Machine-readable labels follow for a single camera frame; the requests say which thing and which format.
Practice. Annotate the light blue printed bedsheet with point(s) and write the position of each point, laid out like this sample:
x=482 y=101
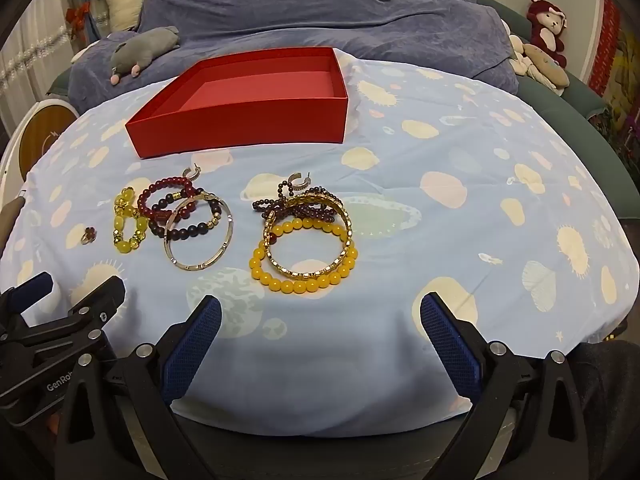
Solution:
x=400 y=185

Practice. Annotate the brown flat panel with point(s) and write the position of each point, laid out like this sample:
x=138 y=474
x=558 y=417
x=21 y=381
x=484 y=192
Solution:
x=9 y=220

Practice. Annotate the dark clothing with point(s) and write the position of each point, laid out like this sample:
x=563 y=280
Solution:
x=610 y=385

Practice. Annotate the red ribbon bow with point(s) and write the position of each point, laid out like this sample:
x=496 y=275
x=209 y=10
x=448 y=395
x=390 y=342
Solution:
x=76 y=14

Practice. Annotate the red cardboard box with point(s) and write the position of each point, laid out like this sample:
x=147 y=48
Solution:
x=240 y=125

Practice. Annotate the wide gold bangle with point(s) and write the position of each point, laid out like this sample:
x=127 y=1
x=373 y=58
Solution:
x=300 y=274

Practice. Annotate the thin gold bangle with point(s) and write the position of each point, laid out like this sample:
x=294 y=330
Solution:
x=200 y=266

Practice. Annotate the red monkey plush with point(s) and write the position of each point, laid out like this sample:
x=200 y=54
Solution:
x=545 y=35

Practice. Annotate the white lace curtain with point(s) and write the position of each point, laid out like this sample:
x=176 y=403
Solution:
x=30 y=55

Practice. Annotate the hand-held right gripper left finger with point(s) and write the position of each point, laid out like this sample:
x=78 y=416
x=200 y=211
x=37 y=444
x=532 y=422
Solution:
x=192 y=350

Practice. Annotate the silver hoop earring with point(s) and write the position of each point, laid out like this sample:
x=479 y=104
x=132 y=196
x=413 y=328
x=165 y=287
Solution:
x=300 y=182
x=194 y=174

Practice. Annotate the artificial flowers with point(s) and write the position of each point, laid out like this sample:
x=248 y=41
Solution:
x=625 y=125

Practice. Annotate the beige plush toy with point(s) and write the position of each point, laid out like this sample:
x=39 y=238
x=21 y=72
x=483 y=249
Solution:
x=545 y=67

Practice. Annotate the grey-blue blanket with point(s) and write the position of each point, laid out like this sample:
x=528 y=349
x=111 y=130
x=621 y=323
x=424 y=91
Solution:
x=300 y=5

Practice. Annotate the grey plush mouse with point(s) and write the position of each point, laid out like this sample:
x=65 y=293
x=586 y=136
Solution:
x=145 y=47

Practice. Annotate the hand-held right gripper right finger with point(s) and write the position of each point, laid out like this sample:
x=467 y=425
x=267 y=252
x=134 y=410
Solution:
x=450 y=355

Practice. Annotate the red wall hanging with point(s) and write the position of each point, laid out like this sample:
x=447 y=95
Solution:
x=608 y=25

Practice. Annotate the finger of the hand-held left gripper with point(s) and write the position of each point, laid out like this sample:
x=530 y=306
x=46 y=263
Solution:
x=102 y=300
x=30 y=287

